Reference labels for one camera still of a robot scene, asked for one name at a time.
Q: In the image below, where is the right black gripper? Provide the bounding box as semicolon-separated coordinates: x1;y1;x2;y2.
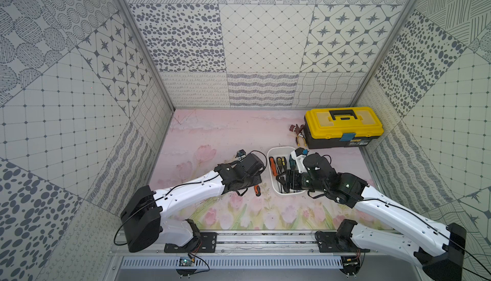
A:
275;168;328;193

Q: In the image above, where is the green black screwdriver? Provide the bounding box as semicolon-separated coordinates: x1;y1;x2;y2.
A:
289;156;297;170

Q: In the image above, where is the slim black yellow screwdriver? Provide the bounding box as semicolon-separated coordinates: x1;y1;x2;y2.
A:
279;156;288;172

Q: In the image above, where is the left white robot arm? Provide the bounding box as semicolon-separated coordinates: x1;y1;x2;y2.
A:
120;150;268;253

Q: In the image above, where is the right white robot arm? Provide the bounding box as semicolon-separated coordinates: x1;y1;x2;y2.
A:
269;148;467;280

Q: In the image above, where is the white rectangular storage tray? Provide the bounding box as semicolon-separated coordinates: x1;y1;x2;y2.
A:
267;146;306;196

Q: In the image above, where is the yellow black toolbox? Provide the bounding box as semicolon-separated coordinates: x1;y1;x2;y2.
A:
303;107;384;149

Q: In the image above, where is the green circuit board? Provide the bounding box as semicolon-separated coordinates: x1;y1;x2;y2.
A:
178;257;195;267

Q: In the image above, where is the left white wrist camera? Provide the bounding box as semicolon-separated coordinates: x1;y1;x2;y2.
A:
235;149;247;161

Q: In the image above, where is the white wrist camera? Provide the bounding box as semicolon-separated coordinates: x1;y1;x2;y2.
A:
290;147;309;164
235;149;247;161

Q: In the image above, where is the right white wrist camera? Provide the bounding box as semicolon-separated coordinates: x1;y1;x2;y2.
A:
290;147;309;164

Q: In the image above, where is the brown clamp with wires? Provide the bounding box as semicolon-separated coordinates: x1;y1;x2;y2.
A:
289;124;307;147

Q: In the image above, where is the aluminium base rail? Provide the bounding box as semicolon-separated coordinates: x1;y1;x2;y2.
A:
101;231;423;280

